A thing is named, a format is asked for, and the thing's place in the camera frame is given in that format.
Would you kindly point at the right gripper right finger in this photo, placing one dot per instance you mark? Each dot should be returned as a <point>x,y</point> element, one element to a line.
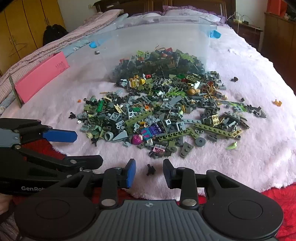
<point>184,179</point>

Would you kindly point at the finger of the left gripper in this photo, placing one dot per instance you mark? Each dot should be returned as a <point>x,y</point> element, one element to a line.
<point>16,158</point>
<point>18,131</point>

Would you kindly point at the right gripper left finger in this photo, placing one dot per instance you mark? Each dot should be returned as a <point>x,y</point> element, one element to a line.
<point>114,179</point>

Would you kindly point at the small black lego piece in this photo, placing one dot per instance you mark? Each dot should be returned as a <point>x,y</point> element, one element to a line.
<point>151,170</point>

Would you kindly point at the grey round lego disc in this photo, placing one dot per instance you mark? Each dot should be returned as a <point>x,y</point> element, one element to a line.
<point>200,142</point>

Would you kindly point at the folded striped quilt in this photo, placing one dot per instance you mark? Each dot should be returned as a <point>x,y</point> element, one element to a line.
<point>27,63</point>

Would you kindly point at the purple haired minifigure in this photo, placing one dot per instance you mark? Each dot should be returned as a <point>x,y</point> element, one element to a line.
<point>145,134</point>

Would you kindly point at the lime green leaf piece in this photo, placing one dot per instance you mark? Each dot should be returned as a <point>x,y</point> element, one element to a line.
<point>232,146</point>

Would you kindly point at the black small lego cluster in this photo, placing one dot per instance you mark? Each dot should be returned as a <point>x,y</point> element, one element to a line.
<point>72,115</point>

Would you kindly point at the pile of loose lego bricks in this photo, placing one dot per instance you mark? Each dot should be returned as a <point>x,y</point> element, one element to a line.
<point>183,104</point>

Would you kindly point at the pink fluffy blanket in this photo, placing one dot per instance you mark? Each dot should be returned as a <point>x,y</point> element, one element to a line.
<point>265,153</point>

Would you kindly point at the red fleece blanket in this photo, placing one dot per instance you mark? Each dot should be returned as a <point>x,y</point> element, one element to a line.
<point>70,210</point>

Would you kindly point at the black bag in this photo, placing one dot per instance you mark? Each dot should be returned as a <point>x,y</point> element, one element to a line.
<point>53,33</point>

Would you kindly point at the yellow wardrobe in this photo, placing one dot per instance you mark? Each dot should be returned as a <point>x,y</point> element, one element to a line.
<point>23,24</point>

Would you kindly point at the orange lego piece far right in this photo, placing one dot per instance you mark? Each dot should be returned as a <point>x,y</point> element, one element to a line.
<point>277,102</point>

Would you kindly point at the clear plastic storage bin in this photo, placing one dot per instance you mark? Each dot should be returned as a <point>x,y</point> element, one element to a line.
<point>160,45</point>

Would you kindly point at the wooden nightstand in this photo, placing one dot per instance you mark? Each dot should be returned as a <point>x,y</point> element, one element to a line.
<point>249,33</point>

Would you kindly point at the wooden cabinet drawers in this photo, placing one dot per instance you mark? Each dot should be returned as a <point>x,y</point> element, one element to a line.
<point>279,46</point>

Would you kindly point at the wooden headboard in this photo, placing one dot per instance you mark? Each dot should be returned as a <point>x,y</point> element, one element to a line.
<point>224,8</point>

